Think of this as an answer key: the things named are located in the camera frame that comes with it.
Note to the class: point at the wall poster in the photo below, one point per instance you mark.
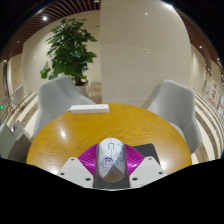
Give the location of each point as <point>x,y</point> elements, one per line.
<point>213,93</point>

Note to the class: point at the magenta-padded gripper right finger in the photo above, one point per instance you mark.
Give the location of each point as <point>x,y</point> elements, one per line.
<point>146,170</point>

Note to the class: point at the green potted plant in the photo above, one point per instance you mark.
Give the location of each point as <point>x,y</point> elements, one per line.
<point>68,50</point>

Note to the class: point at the grey armchair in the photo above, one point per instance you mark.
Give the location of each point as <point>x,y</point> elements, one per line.
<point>11,143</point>

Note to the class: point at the white chair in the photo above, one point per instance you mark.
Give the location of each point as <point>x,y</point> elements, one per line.
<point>18,95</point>

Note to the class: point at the white power strip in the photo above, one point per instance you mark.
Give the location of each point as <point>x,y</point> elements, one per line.
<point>89,108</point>

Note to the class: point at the grey shell chair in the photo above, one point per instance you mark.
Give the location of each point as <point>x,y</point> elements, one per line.
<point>176,106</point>
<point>55,100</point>

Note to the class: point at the black mouse pad green lines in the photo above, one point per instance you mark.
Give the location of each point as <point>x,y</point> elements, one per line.
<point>150,151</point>

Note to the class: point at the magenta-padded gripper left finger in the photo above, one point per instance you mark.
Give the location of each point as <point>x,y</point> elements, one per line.
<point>75,170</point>

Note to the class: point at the white cartoon-print computer mouse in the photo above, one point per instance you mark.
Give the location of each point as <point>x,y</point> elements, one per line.
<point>111,160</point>

